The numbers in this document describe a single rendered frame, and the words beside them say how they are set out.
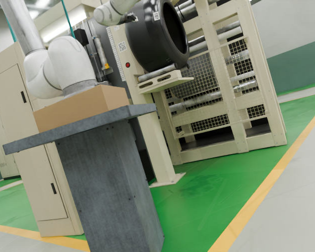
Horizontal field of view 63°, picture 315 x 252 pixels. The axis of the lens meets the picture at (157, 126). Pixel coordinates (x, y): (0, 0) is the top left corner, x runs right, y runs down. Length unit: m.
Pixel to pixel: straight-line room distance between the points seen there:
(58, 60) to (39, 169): 0.92
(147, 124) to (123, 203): 1.22
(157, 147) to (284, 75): 9.19
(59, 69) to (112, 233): 0.70
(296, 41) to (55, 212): 10.10
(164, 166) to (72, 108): 1.33
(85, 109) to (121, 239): 0.54
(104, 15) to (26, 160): 1.07
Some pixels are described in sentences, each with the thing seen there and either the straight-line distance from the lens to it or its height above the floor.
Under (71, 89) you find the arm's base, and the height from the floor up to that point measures 0.79.
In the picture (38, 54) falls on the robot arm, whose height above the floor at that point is 1.01.
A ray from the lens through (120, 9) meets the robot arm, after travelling 1.51.
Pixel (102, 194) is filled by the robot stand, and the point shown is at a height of 0.35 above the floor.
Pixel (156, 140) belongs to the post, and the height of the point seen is 0.38.
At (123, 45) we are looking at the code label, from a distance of 2.28.
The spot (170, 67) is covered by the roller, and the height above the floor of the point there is 0.90.
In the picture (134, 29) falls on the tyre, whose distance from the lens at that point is 1.98.
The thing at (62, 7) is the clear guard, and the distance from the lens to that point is 2.35.
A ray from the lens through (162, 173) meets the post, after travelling 2.25.
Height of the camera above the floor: 0.59
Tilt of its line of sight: 3 degrees down
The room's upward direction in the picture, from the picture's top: 17 degrees counter-clockwise
